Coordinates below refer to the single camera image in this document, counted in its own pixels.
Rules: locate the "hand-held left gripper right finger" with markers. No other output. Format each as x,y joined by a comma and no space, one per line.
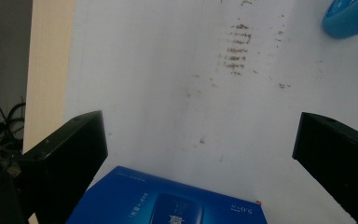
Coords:
345,161

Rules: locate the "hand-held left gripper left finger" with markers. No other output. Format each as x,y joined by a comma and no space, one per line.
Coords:
59,168

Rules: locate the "blue cardboard box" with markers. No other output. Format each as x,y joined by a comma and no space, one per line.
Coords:
121,199

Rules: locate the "light blue plastic object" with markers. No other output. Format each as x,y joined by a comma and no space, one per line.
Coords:
348,21

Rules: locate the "wooden table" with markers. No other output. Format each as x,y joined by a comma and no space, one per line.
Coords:
46,62

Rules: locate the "white table mat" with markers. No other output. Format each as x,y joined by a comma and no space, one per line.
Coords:
167,77

